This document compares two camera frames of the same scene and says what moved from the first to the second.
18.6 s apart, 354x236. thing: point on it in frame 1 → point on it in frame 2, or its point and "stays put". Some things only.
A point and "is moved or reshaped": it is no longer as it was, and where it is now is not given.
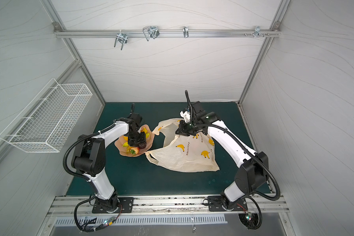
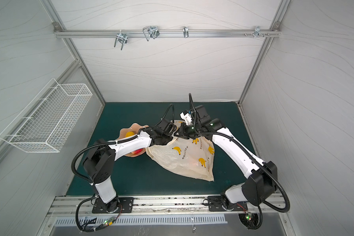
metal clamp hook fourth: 257,32 stays put
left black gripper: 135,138 → 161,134
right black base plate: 216,203 stays put
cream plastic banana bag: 192,153 is moved or reshaped
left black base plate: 126,205 stays put
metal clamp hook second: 152,31 stays put
